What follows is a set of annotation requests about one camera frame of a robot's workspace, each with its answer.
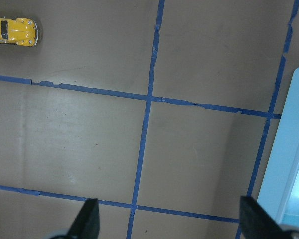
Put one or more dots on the yellow beetle toy car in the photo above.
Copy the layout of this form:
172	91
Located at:
20	31

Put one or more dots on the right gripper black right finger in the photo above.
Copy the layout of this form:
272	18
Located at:
255	223

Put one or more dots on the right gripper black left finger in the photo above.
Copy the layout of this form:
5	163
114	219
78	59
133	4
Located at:
87	223

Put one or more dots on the light blue plastic bin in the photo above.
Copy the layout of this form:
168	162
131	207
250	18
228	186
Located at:
279	193

